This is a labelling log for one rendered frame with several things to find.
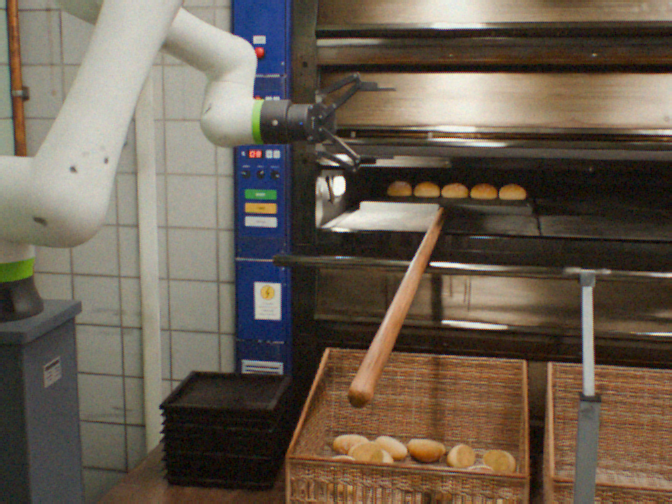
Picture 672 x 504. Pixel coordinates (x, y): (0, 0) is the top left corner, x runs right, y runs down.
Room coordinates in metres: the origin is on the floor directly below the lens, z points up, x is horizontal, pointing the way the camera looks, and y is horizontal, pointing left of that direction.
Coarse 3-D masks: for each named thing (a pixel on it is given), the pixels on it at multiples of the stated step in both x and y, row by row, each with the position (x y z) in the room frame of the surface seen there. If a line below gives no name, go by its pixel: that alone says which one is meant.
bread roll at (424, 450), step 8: (416, 440) 2.17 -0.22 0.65; (424, 440) 2.16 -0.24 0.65; (432, 440) 2.16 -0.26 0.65; (408, 448) 2.18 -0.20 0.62; (416, 448) 2.15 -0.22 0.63; (424, 448) 2.14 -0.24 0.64; (432, 448) 2.14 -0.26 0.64; (440, 448) 2.14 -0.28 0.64; (416, 456) 2.15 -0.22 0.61; (424, 456) 2.14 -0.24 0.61; (432, 456) 2.14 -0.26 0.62; (440, 456) 2.14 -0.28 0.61
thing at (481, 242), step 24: (336, 240) 2.36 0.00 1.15; (360, 240) 2.34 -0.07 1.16; (384, 240) 2.33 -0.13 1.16; (408, 240) 2.32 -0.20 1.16; (456, 240) 2.29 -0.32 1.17; (480, 240) 2.28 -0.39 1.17; (504, 240) 2.27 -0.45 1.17; (528, 240) 2.25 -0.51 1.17; (552, 240) 2.24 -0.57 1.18; (576, 240) 2.23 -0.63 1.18; (600, 240) 2.23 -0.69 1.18; (624, 240) 2.23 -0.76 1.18; (648, 240) 2.23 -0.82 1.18
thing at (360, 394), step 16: (432, 224) 2.30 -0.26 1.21; (432, 240) 2.06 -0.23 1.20; (416, 256) 1.84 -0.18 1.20; (416, 272) 1.67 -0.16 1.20; (400, 288) 1.53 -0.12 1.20; (416, 288) 1.60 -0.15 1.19; (400, 304) 1.40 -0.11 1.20; (384, 320) 1.30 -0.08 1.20; (400, 320) 1.32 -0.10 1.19; (384, 336) 1.20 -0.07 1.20; (368, 352) 1.14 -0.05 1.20; (384, 352) 1.14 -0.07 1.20; (368, 368) 1.06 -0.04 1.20; (384, 368) 1.12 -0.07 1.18; (352, 384) 1.00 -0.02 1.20; (368, 384) 1.00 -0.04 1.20; (352, 400) 0.99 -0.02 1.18; (368, 400) 0.99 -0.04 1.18
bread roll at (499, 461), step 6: (492, 450) 2.10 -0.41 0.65; (498, 450) 2.09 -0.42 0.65; (486, 456) 2.10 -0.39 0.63; (492, 456) 2.09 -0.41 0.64; (498, 456) 2.08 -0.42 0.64; (504, 456) 2.07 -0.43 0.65; (510, 456) 2.07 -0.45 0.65; (486, 462) 2.09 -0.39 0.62; (492, 462) 2.08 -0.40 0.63; (498, 462) 2.06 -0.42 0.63; (504, 462) 2.05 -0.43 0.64; (510, 462) 2.05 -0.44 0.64; (492, 468) 2.07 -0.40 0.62; (498, 468) 2.05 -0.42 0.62; (504, 468) 2.04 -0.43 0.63; (510, 468) 2.04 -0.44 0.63; (516, 468) 2.05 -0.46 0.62
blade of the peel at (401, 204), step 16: (368, 208) 2.80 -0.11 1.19; (384, 208) 2.79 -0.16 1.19; (400, 208) 2.78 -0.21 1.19; (416, 208) 2.77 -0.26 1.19; (432, 208) 2.76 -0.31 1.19; (464, 208) 2.74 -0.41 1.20; (480, 208) 2.74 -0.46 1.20; (496, 208) 2.73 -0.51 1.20; (512, 208) 2.72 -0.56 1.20; (528, 208) 2.71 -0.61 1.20
